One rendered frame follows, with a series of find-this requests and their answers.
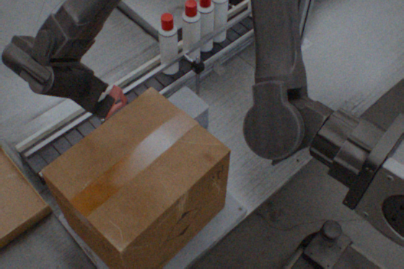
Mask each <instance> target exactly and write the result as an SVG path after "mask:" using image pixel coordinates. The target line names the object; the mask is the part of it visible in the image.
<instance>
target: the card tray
mask: <svg viewBox="0 0 404 269"><path fill-rule="evenodd" d="M52 212H53V211H52V209H51V207H50V206H49V204H47V203H46V202H45V201H44V200H43V199H42V197H41V196H40V194H39V193H38V192H37V190H36V189H35V188H34V187H33V186H32V185H31V183H30V182H29V181H28V179H27V178H26V177H25V176H24V174H23V173H22V172H21V170H20V169H19V168H18V166H17V165H16V164H15V163H14V162H13V160H12V159H11V158H10V156H9V155H8V154H7V153H6V152H5V150H4V149H3V148H2V146H1V145H0V249H1V248H2V247H4V246H5V245H7V244H9V243H10V242H11V241H12V240H14V239H15V238H17V237H18V236H19V235H21V234H22V233H24V232H25V231H26V230H27V229H29V228H30V227H31V226H32V225H34V224H36V223H37V222H38V221H39V220H41V219H42V218H44V217H45V216H47V215H49V214H50V213H52Z"/></svg>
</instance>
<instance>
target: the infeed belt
mask: <svg viewBox="0 0 404 269"><path fill-rule="evenodd" d="M247 10H248V6H247V7H246V8H244V9H243V10H242V11H240V12H238V13H236V14H235V15H234V16H232V17H230V18H229V19H227V22H228V21H229V20H232V19H234V18H235V17H237V16H239V15H240V14H241V13H243V12H245V11H247ZM252 29H253V19H252V18H250V17H249V16H248V17H246V18H244V19H243V20H240V21H239V22H238V23H236V24H235V25H233V26H231V27H230V28H228V29H227V30H226V39H225V41H224V42H222V43H213V49H212V51H210V52H209V53H201V57H200V59H201V60H202V61H203V62H204V61H206V60H207V59H210V58H211V57H213V56H215V54H217V53H218V52H219V51H221V50H223V49H224V48H226V47H227V46H228V45H230V44H231V43H233V42H234V41H236V40H237V39H239V38H240V37H242V36H243V35H245V34H246V33H248V32H249V31H251V30H252ZM159 66H161V62H159V63H158V64H157V65H155V66H153V67H152V68H150V69H149V70H147V71H148V72H151V71H153V70H155V69H156V68H157V67H159ZM178 67H179V69H178V72H177V73H176V74H175V75H172V76H168V75H166V74H164V73H163V72H162V73H160V74H158V75H157V76H155V77H154V78H152V79H150V80H149V81H148V82H146V83H145V84H143V85H141V86H140V87H139V88H137V89H136V90H134V91H133V92H132V93H130V94H128V95H127V96H126V99H128V101H127V103H126V104H125V105H124V106H122V107H121V108H119V109H117V110H116V111H115V112H114V113H113V114H112V115H111V116H110V117H109V118H111V117H112V116H114V114H116V113H117V112H118V111H120V110H121V109H123V108H124V107H125V106H126V105H128V104H129V103H130V102H132V101H133V100H134V99H136V98H137V97H138V96H140V95H141V94H143V93H144V92H145V91H146V90H148V89H149V88H150V87H152V88H153V89H155V90H156V91H158V92H161V91H162V90H163V89H165V88H166V87H168V86H169V85H171V84H172V83H174V82H175V81H176V80H178V79H179V78H180V77H182V76H184V75H185V74H187V73H188V72H189V71H191V63H190V62H189V61H186V60H185V59H184V58H183V59H180V60H179V61H178ZM147 71H145V72H144V73H143V74H141V75H139V76H137V78H135V79H134V80H133V81H130V82H129V83H127V85H125V86H123V87H121V89H122V90H124V89H125V88H127V87H129V86H131V85H132V84H133V83H135V82H136V81H137V80H139V79H140V78H142V77H143V76H145V75H147V74H148V72H147ZM87 113H88V112H87V111H86V110H85V111H84V112H82V114H81V113H80V114H79V115H77V116H76V117H75V118H73V119H71V120H70V122H69V121H68V122H67V123H65V124H63V125H62V126H61V127H60V128H58V129H56V130H55V131H54V132H52V133H50V134H48V135H47V136H46V137H44V138H41V139H40V140H38V141H36V142H35V143H34V144H33V145H30V146H28V147H27V148H26V149H24V151H21V152H20V154H21V155H22V157H23V158H24V160H25V161H26V162H27V164H28V165H29V166H30V167H31V169H32V170H33V171H34V173H35V174H39V173H40V172H41V170H42V169H44V168H45V167H47V166H48V165H49V164H50V163H52V162H53V161H55V160H56V159H57V158H59V157H60V155H62V154H63V153H64V152H65V151H67V150H68V149H70V148H71V147H72V146H73V145H75V144H76V143H77V142H79V141H80V140H82V139H83V138H85V137H86V136H88V135H89V134H90V133H91V132H93V131H94V130H96V129H97V128H98V127H99V126H100V124H101V122H100V120H99V119H98V117H97V116H94V117H93V118H91V119H90V120H88V121H87V122H86V123H84V124H82V125H81V126H79V127H78V128H76V129H74V130H73V131H72V132H70V133H68V134H67V135H65V136H64V137H63V138H60V139H59V140H57V141H56V142H54V143H53V144H51V145H50V146H48V147H47V148H45V149H43V150H42V151H40V152H39V153H37V154H36V155H35V156H33V157H31V158H30V159H27V158H26V157H25V155H24V153H26V152H27V151H29V150H30V149H32V148H33V147H35V146H37V145H38V144H40V143H41V142H43V141H44V140H46V139H47V138H50V137H51V136H53V135H55V134H56V133H57V132H59V131H61V130H62V129H63V128H65V127H66V126H68V125H69V124H71V123H73V122H74V121H75V120H77V119H79V118H80V117H81V116H83V115H85V114H87Z"/></svg>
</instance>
